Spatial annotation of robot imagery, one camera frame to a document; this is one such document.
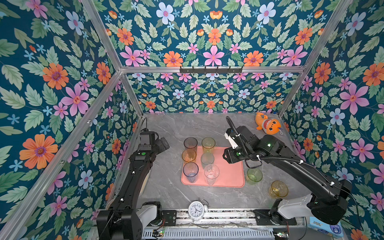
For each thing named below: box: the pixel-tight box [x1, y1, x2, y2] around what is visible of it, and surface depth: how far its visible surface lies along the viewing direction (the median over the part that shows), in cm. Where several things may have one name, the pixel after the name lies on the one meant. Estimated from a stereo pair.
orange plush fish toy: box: [255, 112, 282, 135], surface depth 106 cm
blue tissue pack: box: [309, 216, 344, 238], surface depth 67 cm
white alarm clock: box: [188, 197, 209, 223], surface depth 75 cm
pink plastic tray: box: [181, 146, 245, 188], surface depth 87 cm
